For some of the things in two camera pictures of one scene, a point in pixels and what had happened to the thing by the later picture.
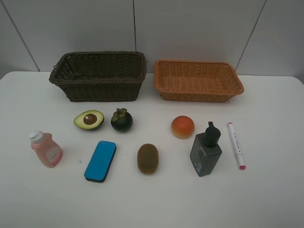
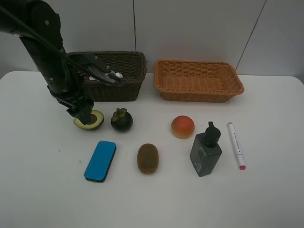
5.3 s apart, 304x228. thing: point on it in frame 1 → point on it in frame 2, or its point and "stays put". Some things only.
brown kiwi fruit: (147, 158) stays put
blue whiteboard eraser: (100, 160) stays put
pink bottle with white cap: (47, 149) → (91, 78)
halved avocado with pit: (90, 119) stays put
